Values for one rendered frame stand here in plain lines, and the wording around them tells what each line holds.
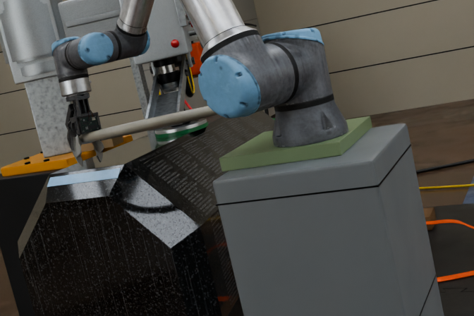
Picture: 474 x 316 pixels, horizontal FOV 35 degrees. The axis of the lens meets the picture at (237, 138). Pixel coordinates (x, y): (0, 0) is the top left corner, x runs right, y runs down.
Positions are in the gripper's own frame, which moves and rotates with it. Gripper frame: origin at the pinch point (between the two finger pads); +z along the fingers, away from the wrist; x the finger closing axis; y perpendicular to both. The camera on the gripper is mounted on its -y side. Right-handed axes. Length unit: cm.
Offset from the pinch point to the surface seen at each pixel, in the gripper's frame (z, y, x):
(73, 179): 6.7, -33.5, 2.7
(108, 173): 6.8, -20.9, 11.5
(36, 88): -33, -133, 21
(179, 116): -7.7, 24.5, 21.6
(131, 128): -7.0, 19.6, 8.3
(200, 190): 19.8, -15.8, 40.9
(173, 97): -14, -42, 49
